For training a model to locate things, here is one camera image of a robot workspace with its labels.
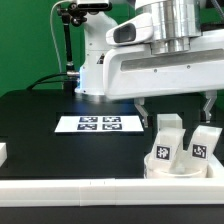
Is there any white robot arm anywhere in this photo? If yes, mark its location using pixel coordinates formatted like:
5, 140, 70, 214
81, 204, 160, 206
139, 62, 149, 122
75, 0, 224, 120

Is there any white round stool seat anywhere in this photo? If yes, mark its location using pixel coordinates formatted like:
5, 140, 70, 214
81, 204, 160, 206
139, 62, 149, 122
143, 151, 208, 180

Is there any white marker sheet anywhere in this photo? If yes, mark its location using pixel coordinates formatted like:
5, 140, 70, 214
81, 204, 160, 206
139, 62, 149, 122
55, 115, 143, 133

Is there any white cable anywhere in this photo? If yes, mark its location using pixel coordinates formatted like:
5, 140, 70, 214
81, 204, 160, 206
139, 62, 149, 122
49, 0, 73, 74

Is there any white U-shaped fence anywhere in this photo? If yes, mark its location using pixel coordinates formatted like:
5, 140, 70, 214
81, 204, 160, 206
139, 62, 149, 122
0, 140, 224, 208

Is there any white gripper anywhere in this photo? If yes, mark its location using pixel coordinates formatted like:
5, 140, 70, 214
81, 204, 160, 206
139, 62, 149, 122
103, 31, 224, 128

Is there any black cable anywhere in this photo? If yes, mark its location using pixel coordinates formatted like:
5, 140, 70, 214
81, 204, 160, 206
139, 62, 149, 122
26, 73, 79, 91

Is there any black camera stand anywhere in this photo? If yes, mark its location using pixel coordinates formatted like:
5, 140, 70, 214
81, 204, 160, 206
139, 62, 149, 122
57, 2, 87, 94

